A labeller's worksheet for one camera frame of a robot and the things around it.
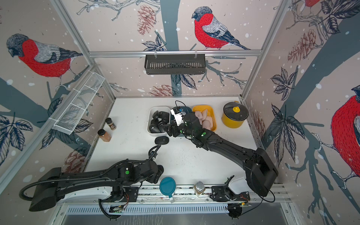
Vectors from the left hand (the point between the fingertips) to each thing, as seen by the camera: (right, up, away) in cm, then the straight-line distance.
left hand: (159, 171), depth 78 cm
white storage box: (-11, +34, +25) cm, 44 cm away
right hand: (+5, +28, -1) cm, 29 cm away
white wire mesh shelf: (-54, +31, +4) cm, 63 cm away
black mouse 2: (-7, +22, +17) cm, 29 cm away
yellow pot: (+49, +25, +22) cm, 59 cm away
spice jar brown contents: (-38, +19, +10) cm, 43 cm away
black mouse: (-1, +15, +14) cm, 20 cm away
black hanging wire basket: (+7, +70, +28) cm, 76 cm away
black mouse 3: (-8, +31, +25) cm, 41 cm away
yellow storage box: (+35, +33, +28) cm, 56 cm away
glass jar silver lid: (+22, -3, -12) cm, 25 cm away
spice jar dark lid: (-38, +27, +17) cm, 49 cm away
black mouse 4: (0, +30, +24) cm, 39 cm away
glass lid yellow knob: (+50, +34, +16) cm, 63 cm away
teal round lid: (+6, -4, -8) cm, 11 cm away
